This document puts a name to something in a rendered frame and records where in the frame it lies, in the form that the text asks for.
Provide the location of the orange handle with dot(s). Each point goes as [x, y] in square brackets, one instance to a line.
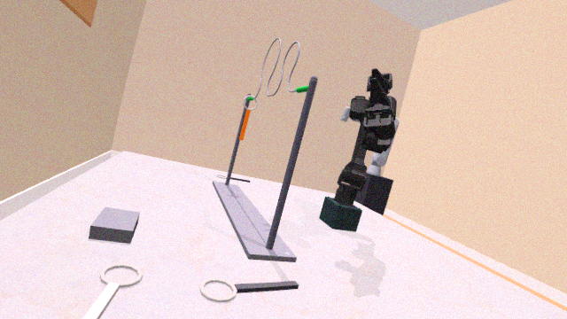
[246, 118]

